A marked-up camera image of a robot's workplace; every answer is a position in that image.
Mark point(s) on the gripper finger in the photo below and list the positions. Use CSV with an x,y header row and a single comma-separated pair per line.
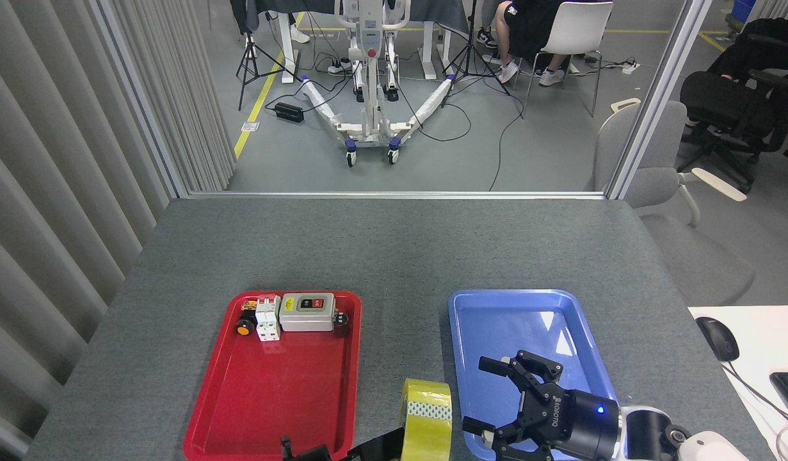
x,y
307,454
381,447

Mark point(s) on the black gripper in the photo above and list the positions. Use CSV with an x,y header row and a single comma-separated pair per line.
x,y
586,426

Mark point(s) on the yellow tape roll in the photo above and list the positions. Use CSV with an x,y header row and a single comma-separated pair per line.
x,y
426,438

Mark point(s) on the red plastic tray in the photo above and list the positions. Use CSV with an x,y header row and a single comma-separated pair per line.
x,y
272,397

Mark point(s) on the blue plastic tray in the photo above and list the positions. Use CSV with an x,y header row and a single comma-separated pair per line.
x,y
496,326

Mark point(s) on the black round push button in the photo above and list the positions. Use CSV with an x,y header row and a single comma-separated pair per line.
x,y
341,323

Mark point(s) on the white circuit breaker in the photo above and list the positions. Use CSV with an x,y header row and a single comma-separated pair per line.
x,y
267,320

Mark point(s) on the yellow push button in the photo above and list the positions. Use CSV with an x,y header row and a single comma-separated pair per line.
x,y
244,328

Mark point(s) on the black computer mouse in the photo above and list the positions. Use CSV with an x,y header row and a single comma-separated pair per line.
x,y
718,339

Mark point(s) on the grey office chair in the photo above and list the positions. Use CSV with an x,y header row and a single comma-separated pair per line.
x,y
662,186

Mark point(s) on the white stand on wheels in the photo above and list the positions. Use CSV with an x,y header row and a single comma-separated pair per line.
x,y
371,121

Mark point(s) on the white floor label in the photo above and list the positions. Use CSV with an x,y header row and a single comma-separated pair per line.
x,y
250,127

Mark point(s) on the black power adapter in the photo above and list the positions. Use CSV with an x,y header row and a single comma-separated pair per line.
x,y
289,113

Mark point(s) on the black tripod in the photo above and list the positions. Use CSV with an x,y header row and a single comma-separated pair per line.
x,y
470,61
248,61

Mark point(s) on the white power strip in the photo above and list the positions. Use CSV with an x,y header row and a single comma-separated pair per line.
x,y
339,67
630,66

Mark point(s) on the black office chair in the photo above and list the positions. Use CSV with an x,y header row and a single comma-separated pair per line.
x,y
720,105

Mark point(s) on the person on white chair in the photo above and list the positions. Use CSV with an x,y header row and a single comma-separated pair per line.
x,y
528,25

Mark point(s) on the white plastic chair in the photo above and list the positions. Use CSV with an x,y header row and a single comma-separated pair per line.
x,y
579,29

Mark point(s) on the person on black chair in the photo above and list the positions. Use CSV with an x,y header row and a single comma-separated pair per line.
x,y
765,45

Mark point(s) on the blue bin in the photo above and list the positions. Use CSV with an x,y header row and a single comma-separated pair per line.
x,y
744,9

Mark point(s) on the grey switch box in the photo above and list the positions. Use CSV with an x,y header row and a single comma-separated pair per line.
x,y
307,317

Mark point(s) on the silver frame rail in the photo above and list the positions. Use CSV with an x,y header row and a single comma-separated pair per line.
x,y
400,194

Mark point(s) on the silver post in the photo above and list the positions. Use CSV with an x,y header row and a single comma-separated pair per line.
x,y
144,109
662,96

